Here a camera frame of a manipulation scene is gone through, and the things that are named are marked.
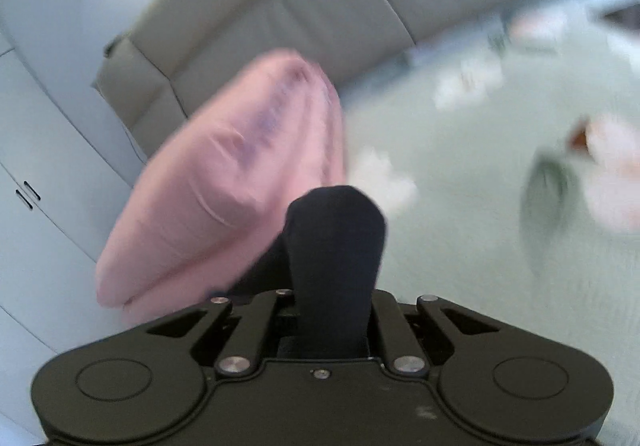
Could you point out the pink garment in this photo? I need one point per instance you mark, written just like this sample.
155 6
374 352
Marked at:
215 175

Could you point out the grey upholstered bed headboard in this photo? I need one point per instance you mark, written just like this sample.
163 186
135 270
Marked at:
300 0

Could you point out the black garment with white stripes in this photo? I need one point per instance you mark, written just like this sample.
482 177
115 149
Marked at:
335 251

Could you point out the white wardrobe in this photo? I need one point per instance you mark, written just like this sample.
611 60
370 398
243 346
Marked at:
45 226

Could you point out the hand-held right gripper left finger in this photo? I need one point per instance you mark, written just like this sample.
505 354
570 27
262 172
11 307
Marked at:
272 321

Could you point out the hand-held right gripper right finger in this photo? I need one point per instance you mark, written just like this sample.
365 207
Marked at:
387 321

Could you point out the pale floral bedsheet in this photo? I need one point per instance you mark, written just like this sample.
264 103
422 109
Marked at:
475 150

